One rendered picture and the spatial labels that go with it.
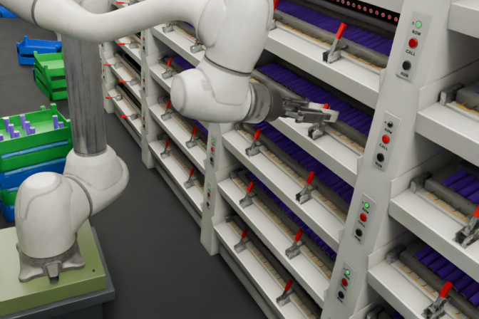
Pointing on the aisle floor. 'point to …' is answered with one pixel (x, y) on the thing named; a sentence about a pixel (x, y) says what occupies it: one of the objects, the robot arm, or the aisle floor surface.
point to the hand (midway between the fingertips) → (323, 112)
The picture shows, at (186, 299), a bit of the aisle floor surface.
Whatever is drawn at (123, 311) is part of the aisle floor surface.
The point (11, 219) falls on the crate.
